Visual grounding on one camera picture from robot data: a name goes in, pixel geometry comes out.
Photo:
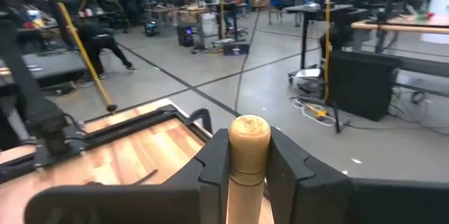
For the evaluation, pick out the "wooden top table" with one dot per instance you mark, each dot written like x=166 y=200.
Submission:
x=403 y=25

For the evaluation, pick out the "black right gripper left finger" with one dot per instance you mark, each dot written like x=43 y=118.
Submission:
x=140 y=206

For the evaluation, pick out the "yellow plug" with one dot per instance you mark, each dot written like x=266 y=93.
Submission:
x=321 y=113

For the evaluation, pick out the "black stand table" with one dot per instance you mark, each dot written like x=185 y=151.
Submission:
x=312 y=8

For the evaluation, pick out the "black stand leg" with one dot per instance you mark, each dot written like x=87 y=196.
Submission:
x=337 y=118

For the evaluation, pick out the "black aluminium table frame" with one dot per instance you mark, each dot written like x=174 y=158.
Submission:
x=140 y=123

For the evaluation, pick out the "black table clamp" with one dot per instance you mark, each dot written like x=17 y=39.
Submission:
x=201 y=113

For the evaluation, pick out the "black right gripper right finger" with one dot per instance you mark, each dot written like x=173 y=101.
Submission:
x=333 y=203

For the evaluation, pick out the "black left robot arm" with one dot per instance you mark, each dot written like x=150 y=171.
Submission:
x=35 y=104

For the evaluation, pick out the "computer tower with blue light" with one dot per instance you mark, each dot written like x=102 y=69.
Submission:
x=185 y=36

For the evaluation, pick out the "large black box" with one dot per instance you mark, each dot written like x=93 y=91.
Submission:
x=363 y=83

